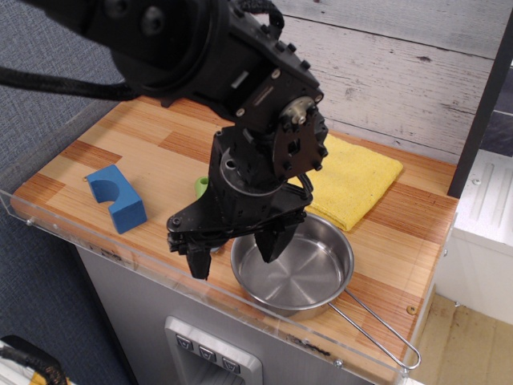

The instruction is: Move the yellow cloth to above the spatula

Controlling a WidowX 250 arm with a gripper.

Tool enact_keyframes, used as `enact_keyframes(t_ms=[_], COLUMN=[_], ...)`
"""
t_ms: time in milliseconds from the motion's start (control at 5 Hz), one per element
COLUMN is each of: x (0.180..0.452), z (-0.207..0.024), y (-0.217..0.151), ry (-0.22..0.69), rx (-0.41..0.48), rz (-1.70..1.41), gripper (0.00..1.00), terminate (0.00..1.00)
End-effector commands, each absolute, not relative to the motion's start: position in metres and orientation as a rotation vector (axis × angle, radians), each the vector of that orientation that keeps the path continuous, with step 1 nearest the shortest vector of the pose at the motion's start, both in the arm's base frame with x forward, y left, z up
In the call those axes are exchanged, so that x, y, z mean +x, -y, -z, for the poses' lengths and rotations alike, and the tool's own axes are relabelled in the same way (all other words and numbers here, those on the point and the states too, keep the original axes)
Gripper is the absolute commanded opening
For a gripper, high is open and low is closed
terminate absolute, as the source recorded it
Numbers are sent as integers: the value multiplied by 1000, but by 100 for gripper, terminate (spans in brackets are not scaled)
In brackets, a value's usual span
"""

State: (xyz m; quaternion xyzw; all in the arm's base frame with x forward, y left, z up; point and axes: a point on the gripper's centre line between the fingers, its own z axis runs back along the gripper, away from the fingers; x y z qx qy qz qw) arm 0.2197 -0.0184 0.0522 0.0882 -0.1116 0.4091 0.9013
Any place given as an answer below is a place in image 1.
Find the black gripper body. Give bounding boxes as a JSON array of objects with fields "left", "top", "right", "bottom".
[{"left": 168, "top": 127, "right": 313, "bottom": 253}]

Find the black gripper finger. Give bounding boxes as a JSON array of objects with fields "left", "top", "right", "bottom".
[
  {"left": 187, "top": 245, "right": 212, "bottom": 280},
  {"left": 256, "top": 221, "right": 298, "bottom": 263}
]

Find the yellow dish towel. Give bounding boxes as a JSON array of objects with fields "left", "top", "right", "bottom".
[{"left": 306, "top": 135, "right": 403, "bottom": 231}]

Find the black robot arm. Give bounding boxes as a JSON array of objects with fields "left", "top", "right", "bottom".
[{"left": 36, "top": 1, "right": 328, "bottom": 279}]

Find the stainless steel pan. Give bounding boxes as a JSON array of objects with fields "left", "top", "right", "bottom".
[{"left": 231, "top": 213, "right": 422, "bottom": 371}]

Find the grey toy kitchen cabinet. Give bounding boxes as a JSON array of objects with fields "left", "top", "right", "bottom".
[{"left": 74, "top": 244, "right": 386, "bottom": 385}]

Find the silver button panel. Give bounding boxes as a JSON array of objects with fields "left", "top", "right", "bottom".
[{"left": 164, "top": 316, "right": 263, "bottom": 384}]

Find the blue wooden arch block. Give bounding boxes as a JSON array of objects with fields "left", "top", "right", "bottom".
[{"left": 86, "top": 164, "right": 147, "bottom": 234}]

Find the black and yellow object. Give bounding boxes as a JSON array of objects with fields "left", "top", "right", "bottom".
[{"left": 1, "top": 335, "right": 73, "bottom": 384}]

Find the clear acrylic table guard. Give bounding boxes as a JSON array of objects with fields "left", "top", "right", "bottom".
[{"left": 3, "top": 98, "right": 457, "bottom": 384}]

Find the white plastic bin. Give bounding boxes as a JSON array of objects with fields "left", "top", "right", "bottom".
[{"left": 434, "top": 150, "right": 512, "bottom": 324}]

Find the green handled grey spatula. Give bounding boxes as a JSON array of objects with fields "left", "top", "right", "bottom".
[{"left": 194, "top": 176, "right": 222, "bottom": 253}]

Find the black braided cable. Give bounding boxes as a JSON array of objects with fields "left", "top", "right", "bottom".
[{"left": 0, "top": 66, "right": 141, "bottom": 102}]

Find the dark right frame post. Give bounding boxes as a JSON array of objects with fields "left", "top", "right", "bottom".
[{"left": 447, "top": 12, "right": 512, "bottom": 198}]

